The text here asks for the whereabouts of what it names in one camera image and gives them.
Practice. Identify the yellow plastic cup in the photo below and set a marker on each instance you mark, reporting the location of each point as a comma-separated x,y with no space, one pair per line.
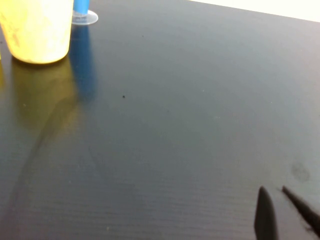
37,30

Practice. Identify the blue cone glass clear base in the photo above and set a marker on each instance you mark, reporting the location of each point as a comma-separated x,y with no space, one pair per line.
81,10

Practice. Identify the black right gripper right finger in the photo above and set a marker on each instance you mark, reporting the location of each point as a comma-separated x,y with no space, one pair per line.
305,212

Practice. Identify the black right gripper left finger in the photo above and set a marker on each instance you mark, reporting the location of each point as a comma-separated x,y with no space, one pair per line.
266,217

